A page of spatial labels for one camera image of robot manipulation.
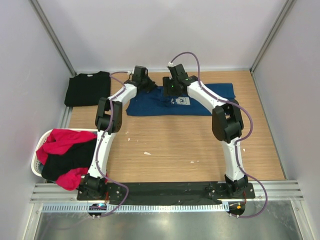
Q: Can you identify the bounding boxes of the blue printed t-shirt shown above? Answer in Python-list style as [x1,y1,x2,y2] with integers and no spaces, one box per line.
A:
[125,82,236,118]

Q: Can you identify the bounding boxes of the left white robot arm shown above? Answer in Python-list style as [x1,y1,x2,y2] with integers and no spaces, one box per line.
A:
[77,65,157,200]

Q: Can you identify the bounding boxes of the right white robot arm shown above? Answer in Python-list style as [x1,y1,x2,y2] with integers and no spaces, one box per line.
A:
[162,62,248,198]

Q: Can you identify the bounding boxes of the folded black t-shirt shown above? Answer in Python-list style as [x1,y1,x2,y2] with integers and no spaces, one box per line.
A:
[64,71,111,107]

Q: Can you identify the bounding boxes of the black t-shirt in basket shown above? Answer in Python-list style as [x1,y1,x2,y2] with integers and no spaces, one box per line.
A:
[37,138,97,182]

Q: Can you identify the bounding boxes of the red t-shirt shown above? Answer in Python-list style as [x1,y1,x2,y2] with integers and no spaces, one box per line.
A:
[44,129,97,191]

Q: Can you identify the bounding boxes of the white laundry basket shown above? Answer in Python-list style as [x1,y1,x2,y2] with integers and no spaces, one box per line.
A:
[30,128,111,177]

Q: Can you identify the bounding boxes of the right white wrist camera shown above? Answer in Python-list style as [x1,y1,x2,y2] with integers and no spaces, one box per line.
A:
[167,61,175,68]

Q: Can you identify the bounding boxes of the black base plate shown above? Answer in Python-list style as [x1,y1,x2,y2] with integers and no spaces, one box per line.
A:
[77,181,256,206]

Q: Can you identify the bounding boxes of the left aluminium frame post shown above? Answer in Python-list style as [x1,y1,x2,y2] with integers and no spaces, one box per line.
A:
[29,0,77,76]

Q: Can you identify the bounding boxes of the aluminium frame post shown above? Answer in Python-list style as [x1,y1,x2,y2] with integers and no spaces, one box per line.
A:
[250,0,297,75]
[29,0,77,76]

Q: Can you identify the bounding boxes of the slotted cable duct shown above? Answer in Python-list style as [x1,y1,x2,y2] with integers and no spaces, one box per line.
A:
[41,202,229,214]

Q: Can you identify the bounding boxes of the right aluminium frame post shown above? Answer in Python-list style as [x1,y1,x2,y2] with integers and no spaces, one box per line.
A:
[250,0,297,75]

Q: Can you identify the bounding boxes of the aluminium rail profile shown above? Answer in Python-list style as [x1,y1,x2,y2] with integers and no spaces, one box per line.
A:
[29,182,81,203]

